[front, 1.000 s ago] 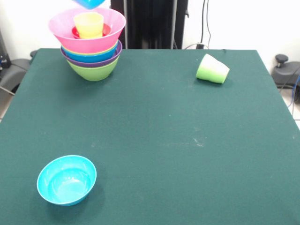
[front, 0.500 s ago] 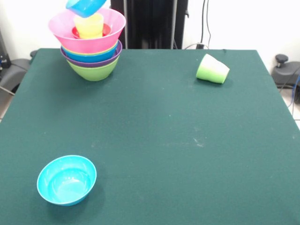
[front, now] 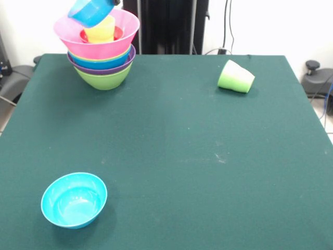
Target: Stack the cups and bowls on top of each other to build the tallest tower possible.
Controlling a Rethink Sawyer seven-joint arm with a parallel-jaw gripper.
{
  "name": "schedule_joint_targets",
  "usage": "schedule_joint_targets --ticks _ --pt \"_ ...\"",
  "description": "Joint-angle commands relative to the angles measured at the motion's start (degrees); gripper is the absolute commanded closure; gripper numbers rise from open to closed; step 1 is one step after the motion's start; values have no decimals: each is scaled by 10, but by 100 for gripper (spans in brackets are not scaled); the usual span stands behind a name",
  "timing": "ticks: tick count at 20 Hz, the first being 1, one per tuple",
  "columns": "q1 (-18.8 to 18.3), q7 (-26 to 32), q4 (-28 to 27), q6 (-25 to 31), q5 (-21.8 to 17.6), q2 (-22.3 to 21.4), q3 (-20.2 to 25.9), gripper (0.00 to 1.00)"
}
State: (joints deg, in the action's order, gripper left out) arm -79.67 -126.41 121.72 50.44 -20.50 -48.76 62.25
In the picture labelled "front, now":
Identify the small light blue bowl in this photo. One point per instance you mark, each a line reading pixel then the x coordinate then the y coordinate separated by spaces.
pixel 74 201

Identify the large blue plastic bowl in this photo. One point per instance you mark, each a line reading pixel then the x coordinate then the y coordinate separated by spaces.
pixel 101 65

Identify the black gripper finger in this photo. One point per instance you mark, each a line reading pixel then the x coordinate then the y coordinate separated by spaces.
pixel 117 2

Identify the black round knob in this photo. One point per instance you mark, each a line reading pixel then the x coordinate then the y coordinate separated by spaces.
pixel 37 60

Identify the black equipment base with knob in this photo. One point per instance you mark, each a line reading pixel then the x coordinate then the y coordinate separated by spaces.
pixel 317 80

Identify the purple plastic bowl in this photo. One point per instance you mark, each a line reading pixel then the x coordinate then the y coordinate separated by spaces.
pixel 104 72

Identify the red plastic bowl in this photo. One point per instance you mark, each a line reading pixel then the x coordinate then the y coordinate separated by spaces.
pixel 118 33

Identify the black power plug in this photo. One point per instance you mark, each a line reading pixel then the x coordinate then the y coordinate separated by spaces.
pixel 221 50

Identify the dark green tablecloth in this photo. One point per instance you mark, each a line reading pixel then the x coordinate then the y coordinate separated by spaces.
pixel 166 224

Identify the large pink plastic bowl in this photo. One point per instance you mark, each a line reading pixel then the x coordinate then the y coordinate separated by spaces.
pixel 96 50

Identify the translucent blue plastic bowl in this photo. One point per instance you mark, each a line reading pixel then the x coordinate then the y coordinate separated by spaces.
pixel 91 13

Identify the yellow plastic cup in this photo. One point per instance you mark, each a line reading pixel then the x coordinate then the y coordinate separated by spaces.
pixel 101 39
pixel 102 30

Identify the green plastic cup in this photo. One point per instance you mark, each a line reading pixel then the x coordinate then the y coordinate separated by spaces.
pixel 247 82
pixel 229 75

